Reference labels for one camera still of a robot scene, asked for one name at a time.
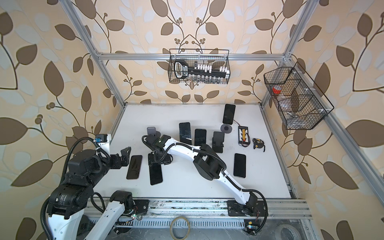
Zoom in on black phone with label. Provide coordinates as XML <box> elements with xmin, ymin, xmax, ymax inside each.
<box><xmin>179</xmin><ymin>122</ymin><xmax>192</xmax><ymax>145</ymax></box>

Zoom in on purple edged black phone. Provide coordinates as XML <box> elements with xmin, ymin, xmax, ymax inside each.
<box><xmin>233</xmin><ymin>153</ymin><xmax>247</xmax><ymax>179</ymax></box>

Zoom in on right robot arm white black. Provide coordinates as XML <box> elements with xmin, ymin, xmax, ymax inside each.
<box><xmin>142</xmin><ymin>135</ymin><xmax>268</xmax><ymax>217</ymax></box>

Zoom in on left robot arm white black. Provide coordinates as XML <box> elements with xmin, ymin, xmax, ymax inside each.
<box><xmin>40</xmin><ymin>134</ymin><xmax>137</xmax><ymax>240</ymax></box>

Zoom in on grey round phone stand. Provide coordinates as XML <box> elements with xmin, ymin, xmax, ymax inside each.
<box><xmin>147</xmin><ymin>127</ymin><xmax>161</xmax><ymax>142</ymax></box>

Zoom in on black folding phone stand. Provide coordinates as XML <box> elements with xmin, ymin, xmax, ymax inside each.
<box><xmin>212</xmin><ymin>132</ymin><xmax>225</xmax><ymax>154</ymax></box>

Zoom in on round stand of rear phone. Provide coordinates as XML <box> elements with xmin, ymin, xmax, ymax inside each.
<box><xmin>221</xmin><ymin>124</ymin><xmax>233</xmax><ymax>134</ymax></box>

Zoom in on rear tall black phone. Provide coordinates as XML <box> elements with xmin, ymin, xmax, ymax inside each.
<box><xmin>223</xmin><ymin>104</ymin><xmax>236</xmax><ymax>125</ymax></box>

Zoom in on black charger board yellow plugs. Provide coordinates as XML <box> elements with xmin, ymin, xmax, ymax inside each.
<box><xmin>238</xmin><ymin>126</ymin><xmax>251</xmax><ymax>148</ymax></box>

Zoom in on black yellow tape measure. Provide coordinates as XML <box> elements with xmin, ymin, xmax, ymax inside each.
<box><xmin>252</xmin><ymin>138</ymin><xmax>266</xmax><ymax>152</ymax></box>

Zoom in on red cap bottle in basket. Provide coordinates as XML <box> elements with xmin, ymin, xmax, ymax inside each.
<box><xmin>272</xmin><ymin>85</ymin><xmax>282</xmax><ymax>96</ymax></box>

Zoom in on grey tape roll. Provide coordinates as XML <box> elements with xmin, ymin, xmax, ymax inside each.
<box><xmin>275</xmin><ymin>224</ymin><xmax>302</xmax><ymax>240</ymax></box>

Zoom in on tape ring roll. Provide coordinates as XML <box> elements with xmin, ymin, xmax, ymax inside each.
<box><xmin>169</xmin><ymin>215</ymin><xmax>191</xmax><ymax>240</ymax></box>

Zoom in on wire basket on back wall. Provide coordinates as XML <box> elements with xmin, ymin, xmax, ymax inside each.
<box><xmin>168</xmin><ymin>48</ymin><xmax>231</xmax><ymax>85</ymax></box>

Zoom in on wire basket on wall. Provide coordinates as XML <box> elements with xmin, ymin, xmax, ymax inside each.
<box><xmin>168</xmin><ymin>48</ymin><xmax>231</xmax><ymax>85</ymax></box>
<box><xmin>264</xmin><ymin>63</ymin><xmax>335</xmax><ymax>130</ymax></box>

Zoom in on wire basket on right wall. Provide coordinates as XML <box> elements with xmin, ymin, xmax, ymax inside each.
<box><xmin>264</xmin><ymin>63</ymin><xmax>335</xmax><ymax>130</ymax></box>

